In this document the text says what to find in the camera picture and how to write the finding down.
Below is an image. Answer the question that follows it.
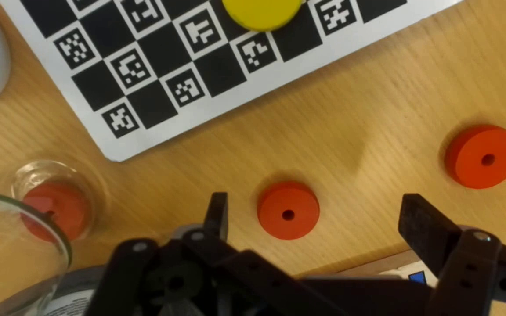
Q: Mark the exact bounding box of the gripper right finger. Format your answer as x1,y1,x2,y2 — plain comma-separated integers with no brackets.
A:
398,194,506,316

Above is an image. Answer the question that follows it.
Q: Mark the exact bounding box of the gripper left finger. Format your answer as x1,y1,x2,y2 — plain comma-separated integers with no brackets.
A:
85,192,346,316

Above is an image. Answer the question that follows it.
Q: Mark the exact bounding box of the transparent cup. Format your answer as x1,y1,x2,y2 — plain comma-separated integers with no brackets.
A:
0,160,100,316

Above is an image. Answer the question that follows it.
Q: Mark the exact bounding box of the orange disc with hole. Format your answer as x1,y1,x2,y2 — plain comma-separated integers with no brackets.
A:
445,125,506,190
257,182,320,241
20,183,91,243

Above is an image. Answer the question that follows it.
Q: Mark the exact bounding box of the checkerboard marker calibration board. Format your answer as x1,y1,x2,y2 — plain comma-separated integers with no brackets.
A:
0,0,466,162

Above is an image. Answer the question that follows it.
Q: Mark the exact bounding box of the yellow disc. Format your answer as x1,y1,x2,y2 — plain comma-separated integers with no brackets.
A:
221,0,303,32

